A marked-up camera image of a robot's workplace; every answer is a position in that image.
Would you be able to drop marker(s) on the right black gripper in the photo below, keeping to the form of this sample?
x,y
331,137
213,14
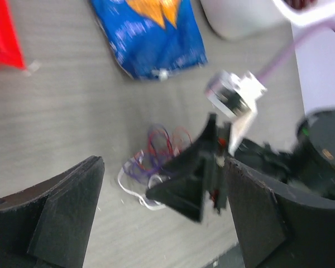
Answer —
x,y
195,171

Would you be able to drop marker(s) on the red plastic bin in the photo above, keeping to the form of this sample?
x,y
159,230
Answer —
x,y
10,51

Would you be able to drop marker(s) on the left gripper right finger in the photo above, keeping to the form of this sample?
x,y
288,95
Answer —
x,y
278,225

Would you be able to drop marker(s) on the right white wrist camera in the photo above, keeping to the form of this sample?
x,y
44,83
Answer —
x,y
236,97

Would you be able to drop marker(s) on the white plastic basket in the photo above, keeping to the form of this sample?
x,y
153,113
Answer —
x,y
233,20

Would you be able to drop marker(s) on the blue Doritos chip bag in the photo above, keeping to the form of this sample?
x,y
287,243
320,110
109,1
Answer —
x,y
151,40

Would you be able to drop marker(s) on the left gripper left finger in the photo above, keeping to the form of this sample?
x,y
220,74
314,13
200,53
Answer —
x,y
49,224

